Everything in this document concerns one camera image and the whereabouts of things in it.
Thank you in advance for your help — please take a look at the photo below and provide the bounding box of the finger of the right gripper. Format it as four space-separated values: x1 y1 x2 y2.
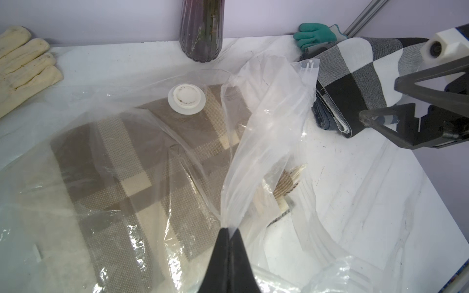
394 56 469 117
359 103 469 150

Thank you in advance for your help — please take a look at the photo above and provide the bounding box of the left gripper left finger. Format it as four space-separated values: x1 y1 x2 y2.
198 228 230 293

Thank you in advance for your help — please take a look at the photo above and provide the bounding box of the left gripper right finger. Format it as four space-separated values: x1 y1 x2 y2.
229 229 261 293

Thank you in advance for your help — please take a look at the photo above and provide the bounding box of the black white grey checked scarf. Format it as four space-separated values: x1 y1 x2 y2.
301 37 427 139

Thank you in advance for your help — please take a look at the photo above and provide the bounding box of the grey blue plaid scarf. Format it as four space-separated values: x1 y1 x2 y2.
312 98 346 133

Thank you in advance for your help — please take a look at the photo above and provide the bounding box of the brown beige plaid scarf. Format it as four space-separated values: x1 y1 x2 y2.
49 83 307 293

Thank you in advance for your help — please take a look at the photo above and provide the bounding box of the clear plastic vacuum bag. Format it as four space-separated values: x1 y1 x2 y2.
1 37 469 293

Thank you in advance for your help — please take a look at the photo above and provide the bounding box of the white round bag valve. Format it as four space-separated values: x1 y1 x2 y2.
167 84 206 115

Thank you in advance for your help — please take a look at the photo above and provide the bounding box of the green rubber glove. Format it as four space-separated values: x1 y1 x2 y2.
293 23 348 52

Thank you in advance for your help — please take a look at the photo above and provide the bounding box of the dark purple glass vase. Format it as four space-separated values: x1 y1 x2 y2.
179 0 225 63

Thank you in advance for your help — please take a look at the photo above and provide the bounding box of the beige leather glove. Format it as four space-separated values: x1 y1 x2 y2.
1 26 64 117

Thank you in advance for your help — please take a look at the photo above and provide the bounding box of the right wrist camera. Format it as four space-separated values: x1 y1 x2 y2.
420 24 469 70

